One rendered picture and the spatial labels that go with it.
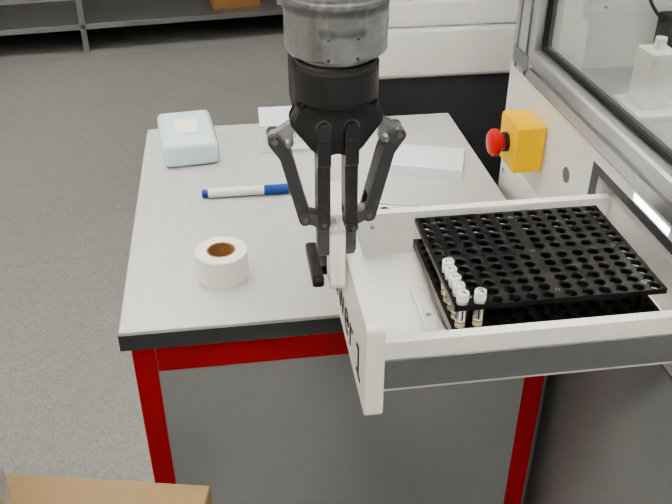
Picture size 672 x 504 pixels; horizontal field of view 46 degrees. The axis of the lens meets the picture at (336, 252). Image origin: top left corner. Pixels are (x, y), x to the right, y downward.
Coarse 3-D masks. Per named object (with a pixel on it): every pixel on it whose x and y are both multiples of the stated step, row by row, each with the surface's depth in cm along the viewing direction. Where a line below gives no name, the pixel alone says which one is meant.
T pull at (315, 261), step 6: (306, 246) 85; (312, 246) 85; (306, 252) 85; (312, 252) 84; (312, 258) 83; (318, 258) 83; (324, 258) 83; (312, 264) 82; (318, 264) 82; (324, 264) 82; (312, 270) 81; (318, 270) 81; (324, 270) 82; (312, 276) 80; (318, 276) 80; (312, 282) 81; (318, 282) 80
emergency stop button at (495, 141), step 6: (492, 132) 115; (498, 132) 115; (486, 138) 117; (492, 138) 114; (498, 138) 114; (504, 138) 115; (486, 144) 117; (492, 144) 115; (498, 144) 114; (504, 144) 115; (492, 150) 115; (498, 150) 115
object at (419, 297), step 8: (416, 288) 89; (416, 296) 88; (424, 296) 88; (416, 304) 88; (424, 304) 87; (424, 312) 86; (432, 312) 86; (424, 320) 85; (432, 320) 84; (424, 328) 85; (432, 328) 83
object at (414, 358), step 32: (384, 224) 95; (640, 224) 92; (384, 256) 97; (416, 256) 97; (640, 256) 92; (384, 288) 92; (384, 320) 86; (416, 320) 86; (576, 320) 77; (608, 320) 77; (640, 320) 77; (416, 352) 75; (448, 352) 76; (480, 352) 76; (512, 352) 77; (544, 352) 77; (576, 352) 78; (608, 352) 78; (640, 352) 79; (384, 384) 76; (416, 384) 77; (448, 384) 78
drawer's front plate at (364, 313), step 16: (336, 192) 92; (336, 208) 89; (352, 256) 80; (352, 272) 78; (368, 272) 78; (352, 288) 78; (368, 288) 76; (352, 304) 79; (368, 304) 73; (352, 320) 80; (368, 320) 71; (352, 336) 80; (368, 336) 71; (384, 336) 71; (352, 352) 81; (368, 352) 72; (384, 352) 72; (368, 368) 73; (368, 384) 74; (368, 400) 75
